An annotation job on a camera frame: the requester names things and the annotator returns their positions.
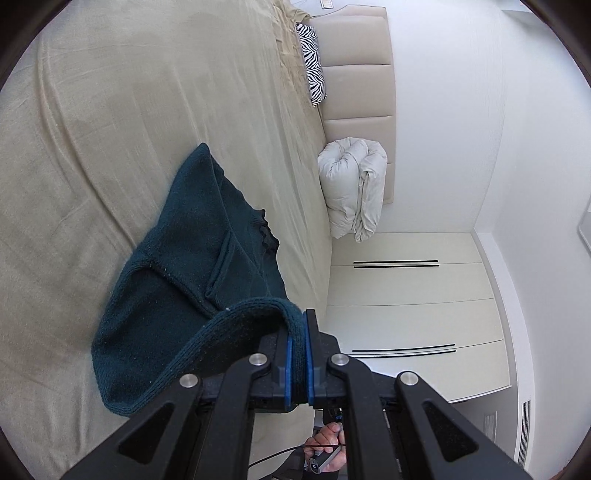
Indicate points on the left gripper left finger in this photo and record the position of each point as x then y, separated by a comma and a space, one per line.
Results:
198, 428

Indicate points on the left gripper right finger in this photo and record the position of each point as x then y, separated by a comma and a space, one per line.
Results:
395, 427

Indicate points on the dark teal knitted sweater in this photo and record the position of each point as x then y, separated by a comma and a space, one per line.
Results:
197, 294

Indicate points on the person's hand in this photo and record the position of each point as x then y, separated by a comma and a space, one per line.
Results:
325, 441

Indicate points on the rolled white duvet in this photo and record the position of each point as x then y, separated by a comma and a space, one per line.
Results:
353, 174

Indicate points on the beige bed sheet mattress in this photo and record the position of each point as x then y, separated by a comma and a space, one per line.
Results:
96, 118

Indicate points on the zebra print pillow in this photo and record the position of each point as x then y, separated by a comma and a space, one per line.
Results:
310, 49

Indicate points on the beige padded headboard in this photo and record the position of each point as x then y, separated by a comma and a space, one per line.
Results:
357, 60

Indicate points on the white wardrobe with handles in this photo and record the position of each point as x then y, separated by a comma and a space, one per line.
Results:
420, 302

